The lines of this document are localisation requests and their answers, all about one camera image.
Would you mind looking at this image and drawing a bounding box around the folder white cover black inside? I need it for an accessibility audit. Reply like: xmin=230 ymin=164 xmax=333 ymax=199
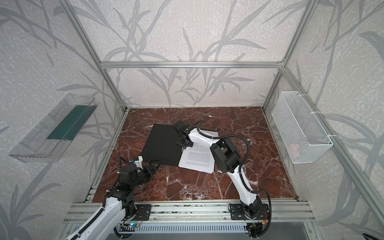
xmin=141 ymin=124 xmax=185 ymax=167

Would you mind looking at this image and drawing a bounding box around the printed sheet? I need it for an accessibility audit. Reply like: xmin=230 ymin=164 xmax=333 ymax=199
xmin=178 ymin=129 xmax=219 ymax=174

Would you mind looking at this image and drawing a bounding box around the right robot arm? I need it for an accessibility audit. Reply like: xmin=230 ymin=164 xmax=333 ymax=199
xmin=174 ymin=120 xmax=262 ymax=220

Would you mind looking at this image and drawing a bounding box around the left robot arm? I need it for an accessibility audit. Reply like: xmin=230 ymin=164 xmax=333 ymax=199
xmin=66 ymin=158 xmax=161 ymax=240

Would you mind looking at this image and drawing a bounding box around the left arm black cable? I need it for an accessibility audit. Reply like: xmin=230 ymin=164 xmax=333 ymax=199
xmin=65 ymin=155 xmax=127 ymax=240

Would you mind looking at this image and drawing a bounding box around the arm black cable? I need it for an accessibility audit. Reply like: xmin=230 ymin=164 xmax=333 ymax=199
xmin=191 ymin=119 xmax=273 ymax=232
xmin=65 ymin=155 xmax=127 ymax=240

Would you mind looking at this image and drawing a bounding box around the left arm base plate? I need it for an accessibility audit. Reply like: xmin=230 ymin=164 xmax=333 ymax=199
xmin=133 ymin=204 xmax=152 ymax=221

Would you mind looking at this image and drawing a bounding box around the aluminium frame horizontal bar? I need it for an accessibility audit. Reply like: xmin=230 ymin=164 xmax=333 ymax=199
xmin=100 ymin=62 xmax=283 ymax=69

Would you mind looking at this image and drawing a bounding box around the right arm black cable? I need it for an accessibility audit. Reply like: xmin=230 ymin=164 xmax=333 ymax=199
xmin=191 ymin=119 xmax=273 ymax=232

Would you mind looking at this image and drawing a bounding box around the clear plastic wall tray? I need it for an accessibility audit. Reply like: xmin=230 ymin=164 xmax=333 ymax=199
xmin=9 ymin=94 xmax=98 ymax=163

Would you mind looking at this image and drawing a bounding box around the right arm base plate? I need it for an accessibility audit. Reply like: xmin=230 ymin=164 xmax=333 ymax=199
xmin=228 ymin=204 xmax=270 ymax=221

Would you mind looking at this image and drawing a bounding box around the white wire mesh basket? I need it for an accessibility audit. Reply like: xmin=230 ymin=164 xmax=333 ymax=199
xmin=272 ymin=91 xmax=333 ymax=164

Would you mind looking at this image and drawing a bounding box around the aluminium front rail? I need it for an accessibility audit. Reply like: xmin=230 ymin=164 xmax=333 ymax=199
xmin=62 ymin=200 xmax=316 ymax=224

